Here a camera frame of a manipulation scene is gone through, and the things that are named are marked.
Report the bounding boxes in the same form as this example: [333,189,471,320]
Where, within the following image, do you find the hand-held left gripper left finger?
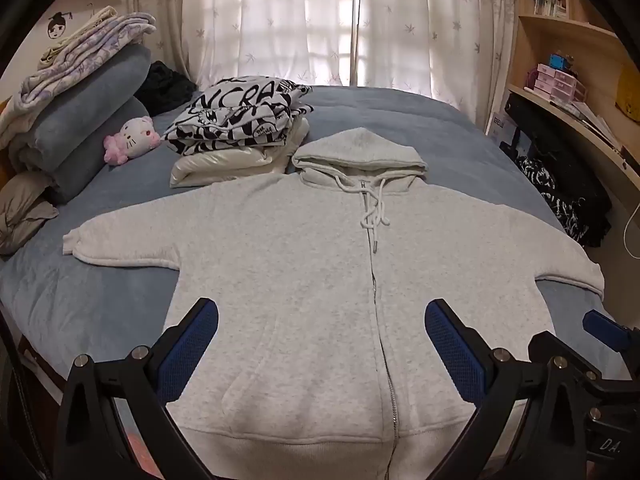
[52,297,219,480]

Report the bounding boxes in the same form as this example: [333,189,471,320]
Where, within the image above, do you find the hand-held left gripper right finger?
[424,299,588,480]

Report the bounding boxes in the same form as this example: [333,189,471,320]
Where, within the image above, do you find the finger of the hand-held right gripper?
[528,332,605,397]
[582,310,640,357]

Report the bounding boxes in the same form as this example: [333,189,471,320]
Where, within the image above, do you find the light grey zip hoodie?
[62,127,606,480]

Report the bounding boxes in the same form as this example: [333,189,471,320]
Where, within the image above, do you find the black bag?
[505,92,613,248]

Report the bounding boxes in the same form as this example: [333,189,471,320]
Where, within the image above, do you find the black and white zebra cloth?
[515,156,593,248]

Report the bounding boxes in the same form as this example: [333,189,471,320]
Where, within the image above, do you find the folded cream puffer jacket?
[169,119,312,189]

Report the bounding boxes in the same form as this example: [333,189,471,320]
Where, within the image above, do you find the stack of papers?
[570,102,623,153]

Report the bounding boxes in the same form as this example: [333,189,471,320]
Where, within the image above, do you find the beige pillow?
[0,170,61,256]

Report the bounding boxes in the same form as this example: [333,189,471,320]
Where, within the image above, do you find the white cardboard box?
[486,110,521,146]

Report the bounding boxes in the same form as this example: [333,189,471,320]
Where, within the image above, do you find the pink and white cat plush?
[103,115,162,166]

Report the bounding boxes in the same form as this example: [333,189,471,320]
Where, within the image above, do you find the blue bed cover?
[0,84,626,396]

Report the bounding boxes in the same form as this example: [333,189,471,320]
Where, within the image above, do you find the yellow bag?
[616,65,640,123]

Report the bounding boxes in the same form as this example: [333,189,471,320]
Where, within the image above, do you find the black and white printed garment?
[162,75,315,157]

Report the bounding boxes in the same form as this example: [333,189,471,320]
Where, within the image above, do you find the pink mini drawer boxes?
[525,62,587,106]

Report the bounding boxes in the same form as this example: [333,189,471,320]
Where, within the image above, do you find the folded blue blanket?
[7,42,153,206]

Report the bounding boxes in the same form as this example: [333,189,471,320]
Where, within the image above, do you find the wooden shelf unit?
[482,0,640,281]

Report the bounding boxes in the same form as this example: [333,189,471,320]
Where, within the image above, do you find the folded purple floral blanket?
[0,12,158,148]

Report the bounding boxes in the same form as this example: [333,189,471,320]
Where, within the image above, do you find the row of books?
[532,0,569,18]

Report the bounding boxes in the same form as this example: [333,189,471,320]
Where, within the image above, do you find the white floral sheer curtain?
[125,0,518,133]

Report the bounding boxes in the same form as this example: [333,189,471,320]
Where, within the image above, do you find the folded cream cloth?
[37,6,119,71]

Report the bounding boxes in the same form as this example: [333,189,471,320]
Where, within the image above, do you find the white cable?
[622,202,640,261]

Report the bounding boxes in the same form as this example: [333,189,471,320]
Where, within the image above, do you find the cartoon face wall sticker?
[46,10,76,41]

